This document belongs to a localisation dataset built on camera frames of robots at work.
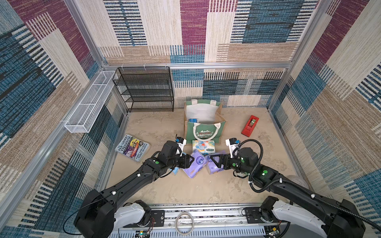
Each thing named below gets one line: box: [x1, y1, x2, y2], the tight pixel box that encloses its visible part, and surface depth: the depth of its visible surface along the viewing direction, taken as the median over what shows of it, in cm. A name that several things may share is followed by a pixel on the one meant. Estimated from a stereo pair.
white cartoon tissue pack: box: [192, 139, 216, 156], surface depth 95 cm
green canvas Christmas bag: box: [184, 99, 228, 144], surface depth 96 cm
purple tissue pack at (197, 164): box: [182, 149, 209, 179], surface depth 85 cm
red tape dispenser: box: [241, 115, 260, 138], surface depth 106 cm
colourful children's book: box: [114, 133, 151, 163], surface depth 98 cm
